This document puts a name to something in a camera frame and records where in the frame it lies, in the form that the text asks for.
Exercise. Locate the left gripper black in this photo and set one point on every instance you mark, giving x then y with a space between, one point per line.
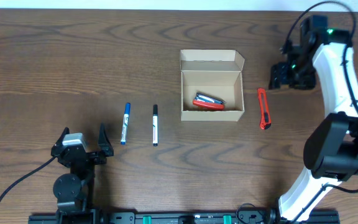
86 156

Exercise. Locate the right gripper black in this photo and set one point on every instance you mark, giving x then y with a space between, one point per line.
279 76

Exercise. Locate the blue whiteboard marker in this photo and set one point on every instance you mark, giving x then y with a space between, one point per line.
125 123

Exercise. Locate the red utility knife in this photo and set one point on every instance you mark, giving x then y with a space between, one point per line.
265 121

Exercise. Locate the red and black stapler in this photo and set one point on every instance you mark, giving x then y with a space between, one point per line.
207 102

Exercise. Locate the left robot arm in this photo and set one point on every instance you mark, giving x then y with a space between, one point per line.
74 190

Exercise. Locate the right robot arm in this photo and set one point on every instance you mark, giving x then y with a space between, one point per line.
324 56

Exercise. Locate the cardboard box with open lid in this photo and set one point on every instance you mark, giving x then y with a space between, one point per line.
216 73

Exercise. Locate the black whiteboard marker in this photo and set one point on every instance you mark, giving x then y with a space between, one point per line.
155 125

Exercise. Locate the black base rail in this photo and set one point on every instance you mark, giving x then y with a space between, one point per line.
247 215

